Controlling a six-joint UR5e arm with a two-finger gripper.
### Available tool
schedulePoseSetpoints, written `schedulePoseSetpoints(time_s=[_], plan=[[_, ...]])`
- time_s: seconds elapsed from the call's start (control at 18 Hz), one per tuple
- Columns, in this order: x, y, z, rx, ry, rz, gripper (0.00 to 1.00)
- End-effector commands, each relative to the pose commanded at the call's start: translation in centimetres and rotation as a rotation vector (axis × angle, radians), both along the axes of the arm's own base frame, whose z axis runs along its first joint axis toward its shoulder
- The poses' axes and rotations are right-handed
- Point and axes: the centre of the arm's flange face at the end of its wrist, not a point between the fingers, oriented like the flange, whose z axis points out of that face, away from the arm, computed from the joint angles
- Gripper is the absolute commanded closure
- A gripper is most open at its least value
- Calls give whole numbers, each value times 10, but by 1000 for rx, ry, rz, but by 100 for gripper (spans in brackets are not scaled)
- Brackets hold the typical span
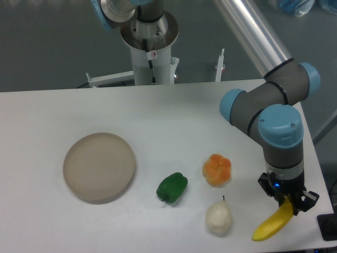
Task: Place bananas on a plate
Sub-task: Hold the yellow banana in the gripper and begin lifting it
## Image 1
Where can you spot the green bell pepper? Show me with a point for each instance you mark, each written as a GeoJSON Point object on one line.
{"type": "Point", "coordinates": [172, 187]}

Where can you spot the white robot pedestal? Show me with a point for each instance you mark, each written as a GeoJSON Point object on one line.
{"type": "Point", "coordinates": [150, 46]}

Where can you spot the white pear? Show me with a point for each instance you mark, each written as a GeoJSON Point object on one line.
{"type": "Point", "coordinates": [218, 218]}

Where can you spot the blue plastic bag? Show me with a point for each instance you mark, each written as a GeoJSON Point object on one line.
{"type": "Point", "coordinates": [298, 8]}

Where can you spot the black device at table edge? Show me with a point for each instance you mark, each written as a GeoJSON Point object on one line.
{"type": "Point", "coordinates": [327, 225]}

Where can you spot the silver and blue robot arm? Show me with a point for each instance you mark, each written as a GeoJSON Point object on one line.
{"type": "Point", "coordinates": [266, 114]}

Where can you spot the beige round plate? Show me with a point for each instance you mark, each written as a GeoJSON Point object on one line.
{"type": "Point", "coordinates": [99, 167]}

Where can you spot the white metal bracket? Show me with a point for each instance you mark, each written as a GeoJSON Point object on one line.
{"type": "Point", "coordinates": [110, 79]}

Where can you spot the yellow banana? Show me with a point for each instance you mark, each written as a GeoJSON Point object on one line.
{"type": "Point", "coordinates": [274, 223]}

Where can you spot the white upright bracket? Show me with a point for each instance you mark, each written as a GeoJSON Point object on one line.
{"type": "Point", "coordinates": [220, 66]}

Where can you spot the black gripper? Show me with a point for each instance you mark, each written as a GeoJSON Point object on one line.
{"type": "Point", "coordinates": [277, 182]}

